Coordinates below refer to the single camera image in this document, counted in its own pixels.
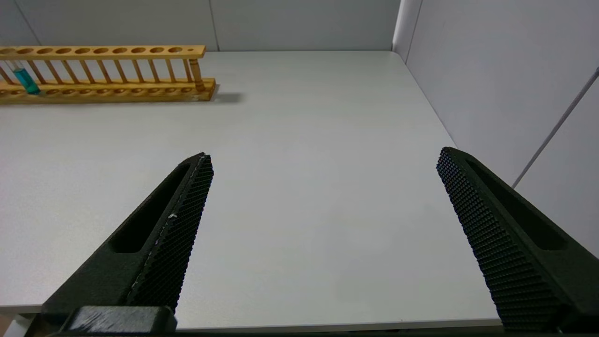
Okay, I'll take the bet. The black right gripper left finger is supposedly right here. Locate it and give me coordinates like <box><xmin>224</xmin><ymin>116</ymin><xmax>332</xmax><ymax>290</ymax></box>
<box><xmin>42</xmin><ymin>152</ymin><xmax>214</xmax><ymax>330</ymax></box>

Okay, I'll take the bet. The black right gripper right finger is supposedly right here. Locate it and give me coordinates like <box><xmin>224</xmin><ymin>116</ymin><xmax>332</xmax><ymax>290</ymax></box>
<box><xmin>437</xmin><ymin>147</ymin><xmax>599</xmax><ymax>330</ymax></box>

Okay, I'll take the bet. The blue pigment test tube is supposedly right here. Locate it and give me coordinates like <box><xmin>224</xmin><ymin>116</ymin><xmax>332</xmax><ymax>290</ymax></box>
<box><xmin>9</xmin><ymin>61</ymin><xmax>42</xmax><ymax>95</ymax></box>

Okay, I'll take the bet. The wooden test tube rack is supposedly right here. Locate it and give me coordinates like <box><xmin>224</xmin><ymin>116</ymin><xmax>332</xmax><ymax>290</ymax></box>
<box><xmin>0</xmin><ymin>45</ymin><xmax>217</xmax><ymax>103</ymax></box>

